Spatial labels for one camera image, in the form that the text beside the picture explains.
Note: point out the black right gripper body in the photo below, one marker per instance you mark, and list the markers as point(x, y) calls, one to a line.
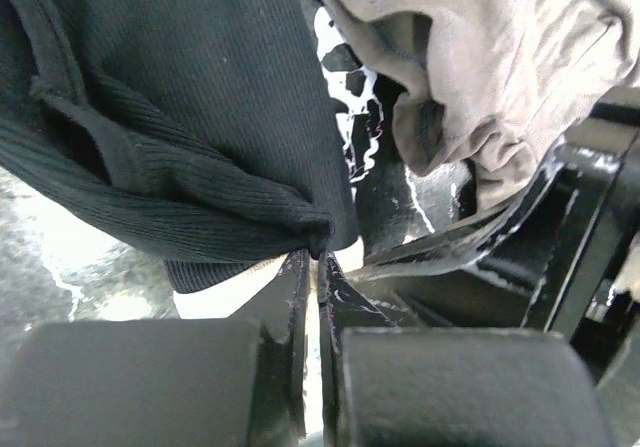
point(547, 261)

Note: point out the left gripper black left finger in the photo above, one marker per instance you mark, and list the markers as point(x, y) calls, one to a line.
point(226, 382)

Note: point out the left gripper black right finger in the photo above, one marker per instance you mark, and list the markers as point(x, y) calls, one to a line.
point(384, 385)

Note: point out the black underwear with cream waistband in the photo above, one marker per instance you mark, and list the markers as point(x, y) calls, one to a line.
point(198, 131)

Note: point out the grey underwear with cream waistband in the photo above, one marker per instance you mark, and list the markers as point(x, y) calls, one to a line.
point(493, 82)

